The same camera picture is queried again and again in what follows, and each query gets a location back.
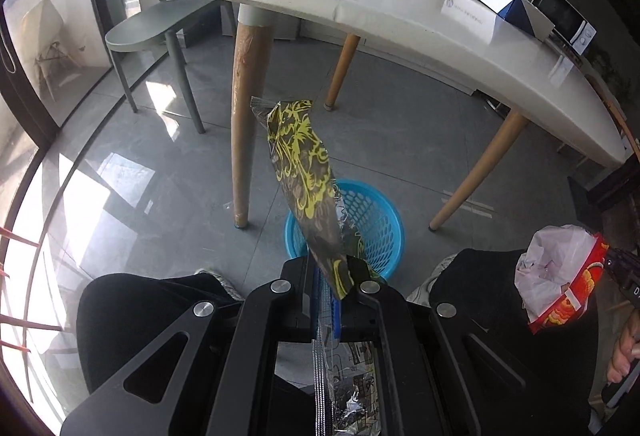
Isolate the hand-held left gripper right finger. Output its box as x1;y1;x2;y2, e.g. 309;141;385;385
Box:
340;256;596;436

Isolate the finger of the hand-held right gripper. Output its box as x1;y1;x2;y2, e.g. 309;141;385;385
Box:
567;160;640;244
602;248;640;289

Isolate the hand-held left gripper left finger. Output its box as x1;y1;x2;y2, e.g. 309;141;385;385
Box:
60;257;321;436

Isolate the red snack packet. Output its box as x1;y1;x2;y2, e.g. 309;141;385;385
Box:
527;231;611;336

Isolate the white plastic bag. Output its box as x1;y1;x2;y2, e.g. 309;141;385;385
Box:
514;224;598;324

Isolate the blue plastic basket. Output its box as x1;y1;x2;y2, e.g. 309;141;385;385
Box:
284;179;405;279

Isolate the yellow black patterned wrapper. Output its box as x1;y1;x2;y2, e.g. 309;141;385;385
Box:
250;97;385;436

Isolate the person's right hand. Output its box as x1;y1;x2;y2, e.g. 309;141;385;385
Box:
606;311;640;383

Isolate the person's right white sneaker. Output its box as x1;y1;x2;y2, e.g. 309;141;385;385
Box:
406;252;458;304

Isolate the person's white sneaker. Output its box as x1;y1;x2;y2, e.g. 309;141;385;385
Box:
195;267;246;302
406;252;458;304

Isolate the person's left white sneaker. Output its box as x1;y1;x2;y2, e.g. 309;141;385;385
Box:
195;267;246;302

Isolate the white microwave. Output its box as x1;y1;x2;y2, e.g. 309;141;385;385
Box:
532;0;597;56

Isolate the round white table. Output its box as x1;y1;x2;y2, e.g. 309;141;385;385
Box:
152;0;629;232

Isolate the green plastic chair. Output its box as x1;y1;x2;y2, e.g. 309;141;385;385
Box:
105;0;236;134

